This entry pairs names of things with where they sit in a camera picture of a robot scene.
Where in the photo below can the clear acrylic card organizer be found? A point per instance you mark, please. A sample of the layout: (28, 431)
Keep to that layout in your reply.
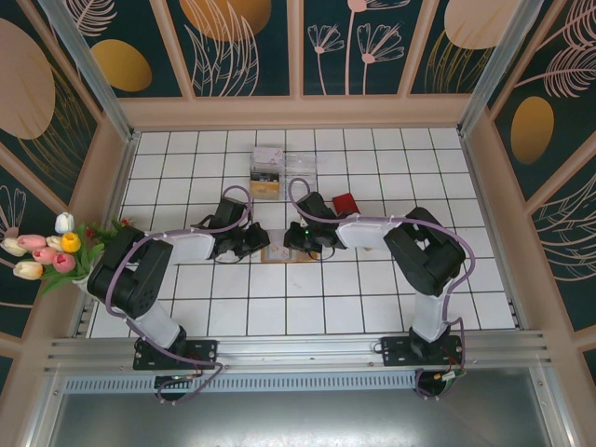
(300, 163)

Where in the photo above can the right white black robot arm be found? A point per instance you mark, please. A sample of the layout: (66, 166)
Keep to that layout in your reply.
(428, 261)

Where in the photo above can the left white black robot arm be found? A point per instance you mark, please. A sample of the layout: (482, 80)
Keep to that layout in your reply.
(135, 279)

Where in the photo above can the tan gold card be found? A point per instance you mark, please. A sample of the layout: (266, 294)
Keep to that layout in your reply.
(265, 190)

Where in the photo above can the black card gold print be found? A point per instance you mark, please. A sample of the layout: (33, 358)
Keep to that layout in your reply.
(265, 176)

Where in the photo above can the clear plastic organizer box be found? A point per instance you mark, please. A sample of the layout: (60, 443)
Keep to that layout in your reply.
(267, 156)

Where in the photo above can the small red flower plant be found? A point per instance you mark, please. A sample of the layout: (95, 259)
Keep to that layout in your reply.
(100, 233)

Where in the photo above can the artificial tulip bouquet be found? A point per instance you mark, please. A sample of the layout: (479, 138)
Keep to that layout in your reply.
(70, 242)

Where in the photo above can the grey metal sheet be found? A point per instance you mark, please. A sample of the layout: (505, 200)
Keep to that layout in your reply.
(302, 419)

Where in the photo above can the small green circuit board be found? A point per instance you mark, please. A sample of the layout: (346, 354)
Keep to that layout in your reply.
(454, 376)

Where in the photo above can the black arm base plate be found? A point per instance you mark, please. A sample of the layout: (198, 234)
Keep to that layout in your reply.
(205, 354)
(396, 351)

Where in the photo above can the aluminium mounting rail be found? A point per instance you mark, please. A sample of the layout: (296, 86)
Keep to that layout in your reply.
(298, 354)

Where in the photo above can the wall panel pink flowers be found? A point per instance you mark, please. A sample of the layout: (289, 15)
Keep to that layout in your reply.
(335, 70)

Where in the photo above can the aluminium side rail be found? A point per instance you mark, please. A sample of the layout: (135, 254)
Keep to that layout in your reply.
(518, 316)
(83, 319)

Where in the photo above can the wall panel yellow oval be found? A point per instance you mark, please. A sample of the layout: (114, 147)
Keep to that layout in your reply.
(121, 65)

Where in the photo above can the aluminium corner post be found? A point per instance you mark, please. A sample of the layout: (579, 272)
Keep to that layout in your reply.
(498, 70)
(93, 79)

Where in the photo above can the wall panel pink leaf outlines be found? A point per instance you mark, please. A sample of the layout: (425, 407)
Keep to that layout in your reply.
(14, 205)
(568, 242)

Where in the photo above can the wall panel gold oval feather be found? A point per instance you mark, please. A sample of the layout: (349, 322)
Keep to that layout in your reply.
(531, 130)

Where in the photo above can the wall panel tan oval stems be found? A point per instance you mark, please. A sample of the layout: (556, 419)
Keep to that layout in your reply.
(465, 23)

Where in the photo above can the wall panel large tan oval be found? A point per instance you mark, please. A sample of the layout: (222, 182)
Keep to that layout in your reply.
(23, 79)

